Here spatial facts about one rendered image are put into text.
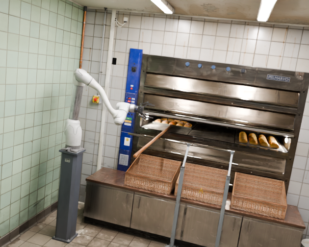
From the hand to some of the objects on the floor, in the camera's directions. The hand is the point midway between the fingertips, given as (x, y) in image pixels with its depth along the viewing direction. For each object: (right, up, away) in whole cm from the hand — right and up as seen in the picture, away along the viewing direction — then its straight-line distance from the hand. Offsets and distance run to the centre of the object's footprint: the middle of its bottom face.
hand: (153, 111), depth 347 cm
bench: (+36, -150, +39) cm, 159 cm away
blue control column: (-23, -119, +177) cm, 215 cm away
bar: (+14, -150, +23) cm, 152 cm away
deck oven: (+71, -134, +156) cm, 218 cm away
